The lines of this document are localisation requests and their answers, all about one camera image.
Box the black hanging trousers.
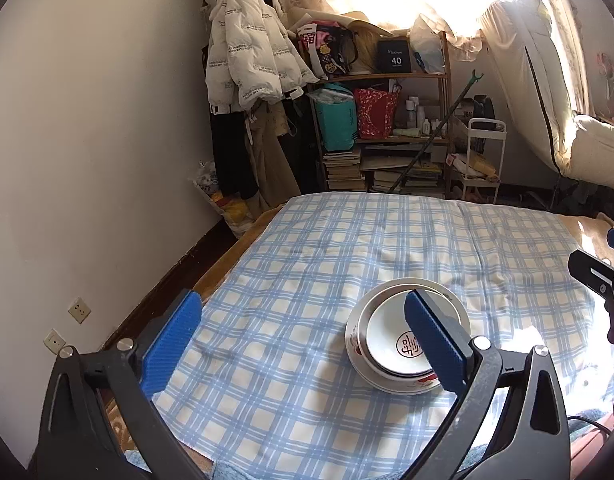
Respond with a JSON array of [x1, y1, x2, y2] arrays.
[[209, 107, 260, 201]]

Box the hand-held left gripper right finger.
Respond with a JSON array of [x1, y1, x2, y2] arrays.
[[404, 290, 570, 480]]

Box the white plastic bag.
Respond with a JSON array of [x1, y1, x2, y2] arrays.
[[408, 14, 447, 75]]

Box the black box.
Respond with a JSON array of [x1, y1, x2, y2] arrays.
[[377, 37, 413, 73]]

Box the white puffer jacket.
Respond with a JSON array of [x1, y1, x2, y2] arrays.
[[205, 0, 320, 116]]

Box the black chair base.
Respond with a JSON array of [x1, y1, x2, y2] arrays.
[[542, 175, 603, 221]]

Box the yellow snack bags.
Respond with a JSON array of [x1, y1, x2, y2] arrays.
[[189, 160, 255, 238]]

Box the red patterned bag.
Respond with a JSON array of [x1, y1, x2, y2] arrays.
[[353, 87, 400, 140]]

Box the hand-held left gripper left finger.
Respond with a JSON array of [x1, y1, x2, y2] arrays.
[[37, 290, 204, 480]]

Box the white office chair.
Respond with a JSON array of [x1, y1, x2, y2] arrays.
[[480, 0, 614, 191]]

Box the teal bag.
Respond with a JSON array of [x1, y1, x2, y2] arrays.
[[309, 85, 359, 152]]

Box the black pink patterned tote bag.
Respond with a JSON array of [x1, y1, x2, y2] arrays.
[[297, 22, 360, 81]]

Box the white wall socket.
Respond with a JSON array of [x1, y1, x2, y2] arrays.
[[43, 329, 66, 355], [68, 296, 92, 323]]

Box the straw hat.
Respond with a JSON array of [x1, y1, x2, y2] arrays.
[[337, 10, 383, 36]]

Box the dark pole with hook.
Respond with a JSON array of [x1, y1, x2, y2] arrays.
[[384, 72, 485, 193]]

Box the cartoon wall figure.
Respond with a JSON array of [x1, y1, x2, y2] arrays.
[[594, 50, 614, 83]]

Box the dark wooden bed frame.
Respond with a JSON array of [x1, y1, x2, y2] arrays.
[[101, 220, 268, 356]]

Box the white utility cart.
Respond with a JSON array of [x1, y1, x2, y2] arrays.
[[447, 118, 508, 204]]

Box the small red patterned bowl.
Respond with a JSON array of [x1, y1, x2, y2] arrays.
[[366, 292, 460, 378]]

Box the beige hanging trousers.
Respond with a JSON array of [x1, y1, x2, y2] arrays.
[[247, 102, 300, 211]]

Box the blue plaid cloth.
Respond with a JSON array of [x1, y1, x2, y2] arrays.
[[152, 192, 614, 463]]

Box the cluster of white bottles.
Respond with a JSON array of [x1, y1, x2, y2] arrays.
[[404, 96, 445, 136]]

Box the wooden shelf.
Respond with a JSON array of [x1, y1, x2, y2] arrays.
[[307, 30, 453, 198]]

